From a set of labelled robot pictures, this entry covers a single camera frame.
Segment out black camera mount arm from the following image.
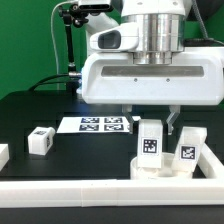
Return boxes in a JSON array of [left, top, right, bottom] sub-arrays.
[[59, 4, 88, 95]]

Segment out white front barrier rail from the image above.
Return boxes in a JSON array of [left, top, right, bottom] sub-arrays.
[[0, 179, 224, 208]]

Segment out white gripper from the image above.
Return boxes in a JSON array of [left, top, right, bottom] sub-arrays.
[[82, 47, 224, 135]]

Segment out white cable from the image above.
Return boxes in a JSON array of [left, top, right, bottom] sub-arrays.
[[50, 0, 79, 90]]

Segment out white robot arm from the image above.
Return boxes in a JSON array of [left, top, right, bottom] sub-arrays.
[[82, 0, 224, 129]]

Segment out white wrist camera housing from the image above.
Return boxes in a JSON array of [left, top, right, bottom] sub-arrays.
[[90, 22, 139, 52]]

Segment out white left barrier rail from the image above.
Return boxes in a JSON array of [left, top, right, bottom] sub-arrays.
[[0, 144, 9, 171]]

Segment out white right barrier rail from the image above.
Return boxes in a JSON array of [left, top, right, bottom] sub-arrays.
[[198, 144, 224, 180]]

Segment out white marker sheet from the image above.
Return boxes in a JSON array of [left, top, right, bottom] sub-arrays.
[[57, 116, 132, 133]]

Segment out black cables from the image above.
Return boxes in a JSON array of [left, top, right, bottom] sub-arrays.
[[27, 73, 82, 92]]

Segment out white barrier rail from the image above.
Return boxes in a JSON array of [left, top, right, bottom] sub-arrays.
[[0, 179, 224, 208], [198, 144, 224, 180], [0, 144, 9, 171]]

